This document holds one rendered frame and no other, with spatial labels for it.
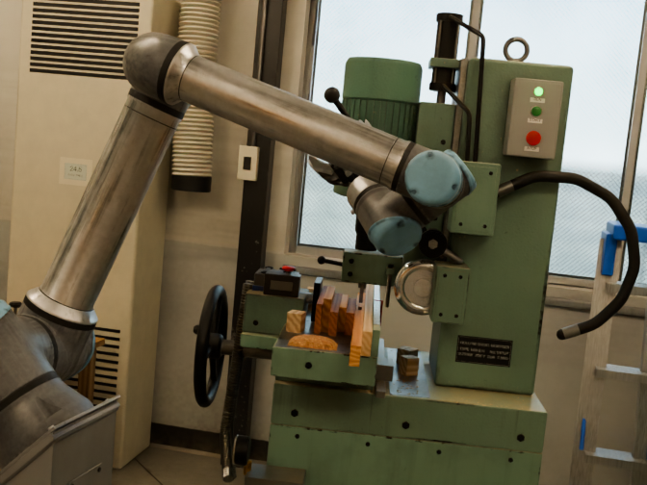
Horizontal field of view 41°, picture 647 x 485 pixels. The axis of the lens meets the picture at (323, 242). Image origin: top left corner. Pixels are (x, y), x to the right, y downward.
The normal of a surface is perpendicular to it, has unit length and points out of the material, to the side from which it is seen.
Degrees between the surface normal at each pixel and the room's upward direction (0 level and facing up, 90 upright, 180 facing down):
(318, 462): 90
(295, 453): 90
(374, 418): 90
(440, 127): 90
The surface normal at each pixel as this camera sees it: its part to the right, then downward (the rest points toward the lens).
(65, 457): 0.95, 0.12
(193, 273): -0.20, 0.09
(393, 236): 0.25, 0.66
